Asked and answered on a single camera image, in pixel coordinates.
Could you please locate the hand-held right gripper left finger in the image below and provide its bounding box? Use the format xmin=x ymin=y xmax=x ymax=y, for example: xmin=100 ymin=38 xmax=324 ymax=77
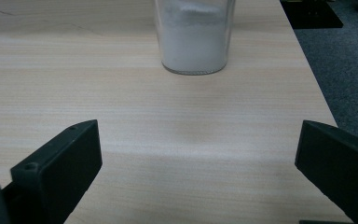
xmin=1 ymin=119 xmax=103 ymax=224

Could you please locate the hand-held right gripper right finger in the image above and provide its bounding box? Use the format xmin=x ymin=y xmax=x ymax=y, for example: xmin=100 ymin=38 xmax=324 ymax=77
xmin=294 ymin=119 xmax=358 ymax=224

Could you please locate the glass jar of white powder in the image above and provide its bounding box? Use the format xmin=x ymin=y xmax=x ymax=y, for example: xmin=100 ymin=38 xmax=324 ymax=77
xmin=154 ymin=0 xmax=237 ymax=76

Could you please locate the black stand base plate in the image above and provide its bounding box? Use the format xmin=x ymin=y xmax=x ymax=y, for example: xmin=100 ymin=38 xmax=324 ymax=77
xmin=279 ymin=0 xmax=344 ymax=30

